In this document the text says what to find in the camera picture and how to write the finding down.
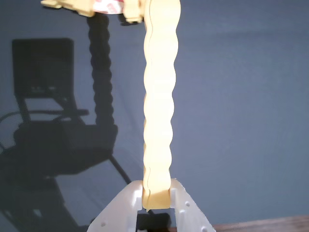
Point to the red fries clips box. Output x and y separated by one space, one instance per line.
108 6

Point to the grey mat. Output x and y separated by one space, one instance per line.
241 96

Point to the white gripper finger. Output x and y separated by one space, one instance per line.
116 207
190 212

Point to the yellow fry clip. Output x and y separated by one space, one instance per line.
79 6
132 9
159 96

